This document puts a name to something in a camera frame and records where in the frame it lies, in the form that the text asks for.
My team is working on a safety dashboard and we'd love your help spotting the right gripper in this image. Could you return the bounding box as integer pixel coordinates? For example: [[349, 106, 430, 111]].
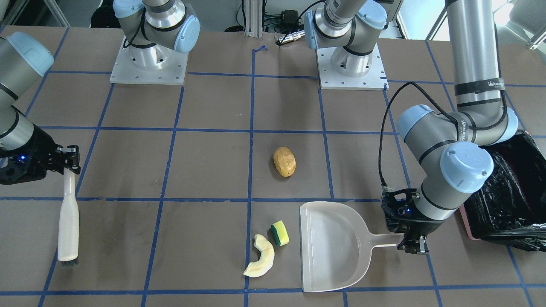
[[0, 125, 81, 185]]

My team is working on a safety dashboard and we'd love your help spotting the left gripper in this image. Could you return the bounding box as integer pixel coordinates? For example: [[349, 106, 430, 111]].
[[381, 188, 436, 255]]

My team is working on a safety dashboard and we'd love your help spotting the beige hand brush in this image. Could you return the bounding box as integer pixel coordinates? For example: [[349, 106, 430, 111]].
[[57, 171, 80, 267]]

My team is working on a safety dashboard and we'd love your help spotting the beige plastic dustpan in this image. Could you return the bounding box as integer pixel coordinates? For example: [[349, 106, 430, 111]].
[[299, 201, 404, 292]]

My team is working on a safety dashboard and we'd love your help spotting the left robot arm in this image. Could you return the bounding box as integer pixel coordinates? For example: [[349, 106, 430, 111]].
[[382, 0, 519, 255]]

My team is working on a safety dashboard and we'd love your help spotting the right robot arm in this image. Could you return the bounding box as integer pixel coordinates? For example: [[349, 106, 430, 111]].
[[0, 32, 81, 185]]

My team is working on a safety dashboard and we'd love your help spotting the black lined trash bin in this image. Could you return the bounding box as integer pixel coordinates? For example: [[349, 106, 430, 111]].
[[464, 130, 546, 252]]

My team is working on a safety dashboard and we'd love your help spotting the yellow green sponge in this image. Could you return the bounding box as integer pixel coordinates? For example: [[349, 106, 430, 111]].
[[270, 221, 289, 246]]

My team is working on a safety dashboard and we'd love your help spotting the brown potato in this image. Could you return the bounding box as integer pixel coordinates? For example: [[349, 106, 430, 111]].
[[273, 147, 296, 177]]

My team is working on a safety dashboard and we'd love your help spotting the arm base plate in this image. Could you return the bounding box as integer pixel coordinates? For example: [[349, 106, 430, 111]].
[[110, 45, 189, 85], [316, 45, 389, 91]]

